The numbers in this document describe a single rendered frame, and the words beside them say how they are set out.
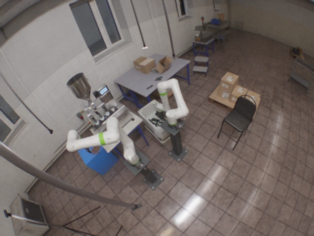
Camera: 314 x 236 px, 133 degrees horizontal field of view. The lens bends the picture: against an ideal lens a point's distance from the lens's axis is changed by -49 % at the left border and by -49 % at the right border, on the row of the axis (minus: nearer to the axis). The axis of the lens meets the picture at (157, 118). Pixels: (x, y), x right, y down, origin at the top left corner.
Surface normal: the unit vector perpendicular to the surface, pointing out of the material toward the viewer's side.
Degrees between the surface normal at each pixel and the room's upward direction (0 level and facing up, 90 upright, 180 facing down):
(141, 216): 0
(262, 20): 90
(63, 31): 90
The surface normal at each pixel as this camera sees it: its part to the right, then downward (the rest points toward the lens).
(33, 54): 0.72, 0.43
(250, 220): -0.21, -0.63
